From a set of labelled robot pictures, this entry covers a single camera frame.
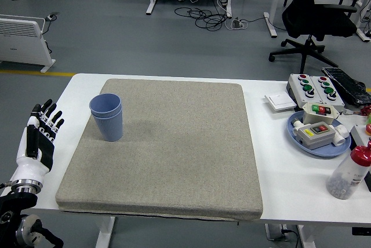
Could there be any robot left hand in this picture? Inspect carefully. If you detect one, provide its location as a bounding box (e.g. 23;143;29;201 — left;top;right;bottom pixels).
10;99;65;184

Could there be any blue ribbed cup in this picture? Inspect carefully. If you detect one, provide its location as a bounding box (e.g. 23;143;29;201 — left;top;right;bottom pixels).
91;108;125;142
89;93;122;117

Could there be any white table leg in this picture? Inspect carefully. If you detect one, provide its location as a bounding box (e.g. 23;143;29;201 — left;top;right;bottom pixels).
295;224;312;248
94;216;116;248

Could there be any white panel heater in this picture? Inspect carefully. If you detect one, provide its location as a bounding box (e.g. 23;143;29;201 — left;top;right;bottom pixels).
0;14;57;74

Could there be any grey-brown mat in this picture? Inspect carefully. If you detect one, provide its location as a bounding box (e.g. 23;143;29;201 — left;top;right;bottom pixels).
54;78;264;222

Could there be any white plug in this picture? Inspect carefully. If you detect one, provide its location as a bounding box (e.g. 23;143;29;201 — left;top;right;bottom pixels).
292;117;305;136

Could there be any white four-button control box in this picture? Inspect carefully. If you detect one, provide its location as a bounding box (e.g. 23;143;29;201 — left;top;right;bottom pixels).
310;75;345;110
286;73;323;107

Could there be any blue plate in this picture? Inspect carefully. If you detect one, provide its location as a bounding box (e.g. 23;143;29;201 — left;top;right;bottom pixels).
286;111;352;158

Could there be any white plastic pipe fitting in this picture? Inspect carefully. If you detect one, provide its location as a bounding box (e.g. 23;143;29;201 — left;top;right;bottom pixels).
332;125;351;147

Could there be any red-capped clear screw bottle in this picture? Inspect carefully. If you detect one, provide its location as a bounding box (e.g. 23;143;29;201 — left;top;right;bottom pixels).
326;141;371;201

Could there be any black office chair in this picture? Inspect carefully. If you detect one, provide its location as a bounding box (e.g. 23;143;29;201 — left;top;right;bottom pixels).
268;0;358;75

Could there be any black keyboard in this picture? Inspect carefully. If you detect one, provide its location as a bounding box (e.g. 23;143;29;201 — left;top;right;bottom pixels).
322;67;371;106

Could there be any white box with orange button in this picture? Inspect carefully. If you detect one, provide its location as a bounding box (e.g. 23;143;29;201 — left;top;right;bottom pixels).
350;125;371;147

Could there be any black control box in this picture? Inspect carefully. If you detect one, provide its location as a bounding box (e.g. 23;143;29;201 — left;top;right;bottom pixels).
352;226;371;236

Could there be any black floor cable bundle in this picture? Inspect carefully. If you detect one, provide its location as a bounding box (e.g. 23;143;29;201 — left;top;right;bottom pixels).
174;6;230;31

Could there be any white wall switch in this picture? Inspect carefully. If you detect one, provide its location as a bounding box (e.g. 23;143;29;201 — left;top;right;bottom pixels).
264;92;298;113

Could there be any grey yellow-label switch box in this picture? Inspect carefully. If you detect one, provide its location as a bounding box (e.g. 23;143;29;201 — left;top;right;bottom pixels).
294;121;337;151

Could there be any white green-red switch box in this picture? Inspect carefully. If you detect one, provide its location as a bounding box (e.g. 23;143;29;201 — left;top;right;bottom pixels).
302;102;340;126

